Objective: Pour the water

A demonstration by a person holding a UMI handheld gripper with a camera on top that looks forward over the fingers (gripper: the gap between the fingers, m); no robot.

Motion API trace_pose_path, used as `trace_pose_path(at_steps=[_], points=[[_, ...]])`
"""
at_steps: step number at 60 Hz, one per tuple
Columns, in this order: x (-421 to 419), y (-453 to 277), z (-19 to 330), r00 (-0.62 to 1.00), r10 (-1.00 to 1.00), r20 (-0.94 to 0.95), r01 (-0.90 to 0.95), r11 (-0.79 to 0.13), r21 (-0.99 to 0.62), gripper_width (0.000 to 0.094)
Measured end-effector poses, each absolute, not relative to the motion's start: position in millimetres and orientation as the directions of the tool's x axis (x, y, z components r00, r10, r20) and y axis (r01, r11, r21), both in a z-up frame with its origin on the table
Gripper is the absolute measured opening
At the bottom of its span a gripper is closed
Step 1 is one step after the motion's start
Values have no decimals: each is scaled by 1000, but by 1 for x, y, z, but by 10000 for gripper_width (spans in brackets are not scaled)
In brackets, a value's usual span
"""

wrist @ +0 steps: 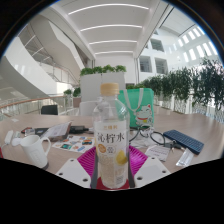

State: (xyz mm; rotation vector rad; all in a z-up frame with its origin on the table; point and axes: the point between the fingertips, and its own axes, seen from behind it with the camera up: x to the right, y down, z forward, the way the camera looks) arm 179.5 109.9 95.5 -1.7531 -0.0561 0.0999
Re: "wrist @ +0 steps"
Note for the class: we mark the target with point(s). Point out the white planter cabinet with plants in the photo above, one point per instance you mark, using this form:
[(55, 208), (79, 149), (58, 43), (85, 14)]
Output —
[(93, 86)]

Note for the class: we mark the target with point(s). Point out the flat round red coaster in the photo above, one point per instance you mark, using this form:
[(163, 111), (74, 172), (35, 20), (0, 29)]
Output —
[(97, 186)]

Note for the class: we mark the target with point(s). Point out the black office chair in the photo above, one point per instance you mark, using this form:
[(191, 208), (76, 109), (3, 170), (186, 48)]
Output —
[(49, 110)]

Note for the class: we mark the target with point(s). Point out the green tote bag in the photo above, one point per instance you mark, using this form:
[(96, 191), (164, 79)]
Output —
[(141, 103)]

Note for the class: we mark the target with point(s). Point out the black power adapter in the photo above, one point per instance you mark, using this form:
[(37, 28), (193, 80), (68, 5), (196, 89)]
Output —
[(78, 129)]

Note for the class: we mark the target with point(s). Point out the black notebook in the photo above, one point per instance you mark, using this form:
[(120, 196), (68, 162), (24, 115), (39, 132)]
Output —
[(40, 131)]

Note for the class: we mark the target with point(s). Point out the white power strip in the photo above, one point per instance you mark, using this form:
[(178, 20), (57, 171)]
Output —
[(8, 136)]

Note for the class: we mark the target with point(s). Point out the colourful sticker sheet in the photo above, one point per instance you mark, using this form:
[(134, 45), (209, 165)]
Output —
[(75, 143)]

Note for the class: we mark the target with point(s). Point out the ceiling light strips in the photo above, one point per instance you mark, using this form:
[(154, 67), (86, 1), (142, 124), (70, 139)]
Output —
[(110, 26)]

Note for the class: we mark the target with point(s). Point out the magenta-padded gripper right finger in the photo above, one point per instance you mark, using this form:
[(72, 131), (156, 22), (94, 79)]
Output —
[(151, 171)]

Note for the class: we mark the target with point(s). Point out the white office chair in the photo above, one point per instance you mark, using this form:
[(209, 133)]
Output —
[(87, 108)]

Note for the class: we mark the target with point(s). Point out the white paper card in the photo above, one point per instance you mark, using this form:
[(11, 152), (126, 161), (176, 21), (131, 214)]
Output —
[(157, 152)]

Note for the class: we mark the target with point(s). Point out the dark blue flat keyboard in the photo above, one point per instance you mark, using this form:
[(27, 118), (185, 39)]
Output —
[(184, 141)]

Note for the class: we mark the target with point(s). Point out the row of green potted plants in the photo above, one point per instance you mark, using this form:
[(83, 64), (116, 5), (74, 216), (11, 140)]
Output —
[(200, 83)]

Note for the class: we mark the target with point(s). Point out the clear drink bottle yellow cap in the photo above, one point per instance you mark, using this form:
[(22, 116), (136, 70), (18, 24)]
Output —
[(110, 128)]

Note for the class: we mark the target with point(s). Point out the open printed booklet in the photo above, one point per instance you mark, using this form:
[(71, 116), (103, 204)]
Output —
[(59, 131)]

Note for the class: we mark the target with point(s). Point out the clear plastic packet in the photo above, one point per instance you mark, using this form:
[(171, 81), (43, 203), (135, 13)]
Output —
[(184, 157)]

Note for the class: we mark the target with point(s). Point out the white ceramic mug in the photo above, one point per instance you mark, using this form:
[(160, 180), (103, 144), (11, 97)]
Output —
[(33, 151)]

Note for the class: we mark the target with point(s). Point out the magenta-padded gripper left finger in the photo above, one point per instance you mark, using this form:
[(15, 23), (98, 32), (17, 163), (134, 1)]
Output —
[(73, 171)]

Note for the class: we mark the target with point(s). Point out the small red black case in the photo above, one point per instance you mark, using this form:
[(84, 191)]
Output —
[(26, 130)]

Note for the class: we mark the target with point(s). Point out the white computer mouse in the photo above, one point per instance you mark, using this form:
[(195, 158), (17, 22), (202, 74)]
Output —
[(16, 142)]

